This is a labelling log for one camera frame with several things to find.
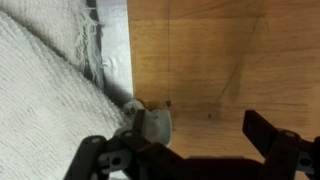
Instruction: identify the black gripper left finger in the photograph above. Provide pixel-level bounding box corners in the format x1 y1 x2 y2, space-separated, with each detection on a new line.
63 109 188 180

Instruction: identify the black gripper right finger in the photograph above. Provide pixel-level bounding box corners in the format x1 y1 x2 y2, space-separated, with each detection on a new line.
242 109 320 180

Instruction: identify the white woven towel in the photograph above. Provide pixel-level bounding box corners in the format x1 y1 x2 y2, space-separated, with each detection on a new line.
0 0 174 180

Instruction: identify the grey strip under towel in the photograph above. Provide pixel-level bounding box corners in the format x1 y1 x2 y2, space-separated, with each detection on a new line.
87 0 134 108

